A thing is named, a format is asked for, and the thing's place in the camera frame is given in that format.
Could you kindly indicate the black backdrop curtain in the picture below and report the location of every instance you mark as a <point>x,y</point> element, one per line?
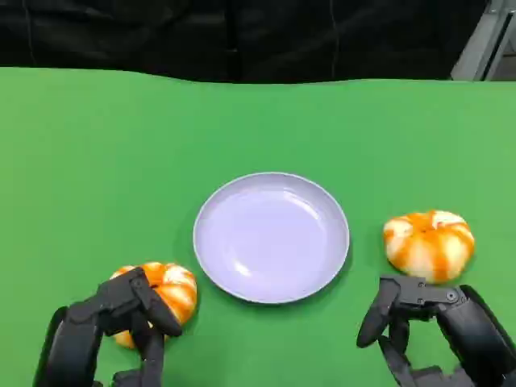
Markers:
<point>225,36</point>

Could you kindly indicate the orange and white bread roll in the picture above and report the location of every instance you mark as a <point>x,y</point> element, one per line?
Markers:
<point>177,290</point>
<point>429,244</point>

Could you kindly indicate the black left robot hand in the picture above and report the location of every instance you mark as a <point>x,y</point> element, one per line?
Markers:
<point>80,334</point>

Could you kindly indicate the lilac plate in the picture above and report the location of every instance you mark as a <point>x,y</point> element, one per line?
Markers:
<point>271,238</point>

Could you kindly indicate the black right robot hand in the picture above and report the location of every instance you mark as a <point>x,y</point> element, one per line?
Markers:
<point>463,322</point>

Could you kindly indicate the grey metal frame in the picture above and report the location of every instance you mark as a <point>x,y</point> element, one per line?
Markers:
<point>489,48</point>

